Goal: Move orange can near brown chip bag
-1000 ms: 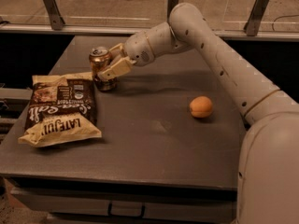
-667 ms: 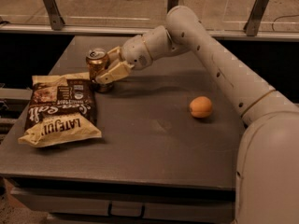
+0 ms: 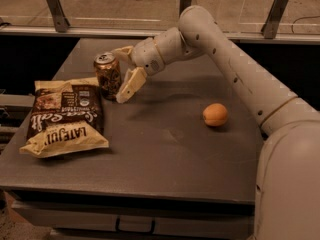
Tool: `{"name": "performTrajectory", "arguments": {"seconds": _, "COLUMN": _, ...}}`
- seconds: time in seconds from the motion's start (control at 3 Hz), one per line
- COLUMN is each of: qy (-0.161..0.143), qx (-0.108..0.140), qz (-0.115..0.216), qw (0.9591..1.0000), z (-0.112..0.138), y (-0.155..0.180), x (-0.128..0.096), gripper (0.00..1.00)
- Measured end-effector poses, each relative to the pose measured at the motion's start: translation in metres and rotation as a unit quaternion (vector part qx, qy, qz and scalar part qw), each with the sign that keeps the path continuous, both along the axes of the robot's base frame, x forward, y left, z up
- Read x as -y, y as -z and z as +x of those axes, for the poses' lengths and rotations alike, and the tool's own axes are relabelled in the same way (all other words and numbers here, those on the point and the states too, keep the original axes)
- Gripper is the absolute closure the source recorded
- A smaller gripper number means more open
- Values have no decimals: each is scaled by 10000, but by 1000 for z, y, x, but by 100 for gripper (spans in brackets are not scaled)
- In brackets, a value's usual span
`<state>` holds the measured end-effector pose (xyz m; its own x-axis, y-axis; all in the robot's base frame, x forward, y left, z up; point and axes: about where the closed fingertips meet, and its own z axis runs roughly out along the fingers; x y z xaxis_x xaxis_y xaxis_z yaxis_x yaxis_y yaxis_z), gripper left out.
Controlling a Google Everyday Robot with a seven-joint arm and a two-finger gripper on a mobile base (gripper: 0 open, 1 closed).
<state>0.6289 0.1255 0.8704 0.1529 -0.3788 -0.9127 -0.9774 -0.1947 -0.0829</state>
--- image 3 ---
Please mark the orange soda can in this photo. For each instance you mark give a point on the orange soda can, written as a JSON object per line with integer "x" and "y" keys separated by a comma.
{"x": 108, "y": 72}

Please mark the grey drawer with handle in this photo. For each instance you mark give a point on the grey drawer with handle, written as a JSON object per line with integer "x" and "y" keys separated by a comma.
{"x": 78, "y": 222}

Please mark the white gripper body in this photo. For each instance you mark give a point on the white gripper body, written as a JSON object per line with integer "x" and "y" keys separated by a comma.
{"x": 145, "y": 56}

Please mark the brown chip bag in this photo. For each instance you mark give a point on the brown chip bag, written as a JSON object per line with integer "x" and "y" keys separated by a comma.
{"x": 66, "y": 117}

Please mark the right metal railing bracket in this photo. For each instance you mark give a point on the right metal railing bracket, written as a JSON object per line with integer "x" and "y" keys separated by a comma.
{"x": 271, "y": 25}

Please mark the left metal railing bracket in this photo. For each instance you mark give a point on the left metal railing bracket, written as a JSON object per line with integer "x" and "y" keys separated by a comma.
{"x": 60, "y": 21}

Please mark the metal railing bracket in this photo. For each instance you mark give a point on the metal railing bracket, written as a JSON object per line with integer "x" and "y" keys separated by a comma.
{"x": 60, "y": 21}
{"x": 183, "y": 4}
{"x": 271, "y": 25}

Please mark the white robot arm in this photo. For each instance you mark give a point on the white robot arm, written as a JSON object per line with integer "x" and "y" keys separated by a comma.
{"x": 287, "y": 195}

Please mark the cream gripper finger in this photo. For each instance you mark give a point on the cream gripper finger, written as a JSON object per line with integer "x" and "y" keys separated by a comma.
{"x": 123, "y": 54}
{"x": 133, "y": 81}

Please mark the middle metal railing bracket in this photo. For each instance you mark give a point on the middle metal railing bracket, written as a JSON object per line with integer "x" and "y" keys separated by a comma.
{"x": 183, "y": 4}

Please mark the orange fruit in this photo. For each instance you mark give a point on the orange fruit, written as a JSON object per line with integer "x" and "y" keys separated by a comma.
{"x": 215, "y": 115}

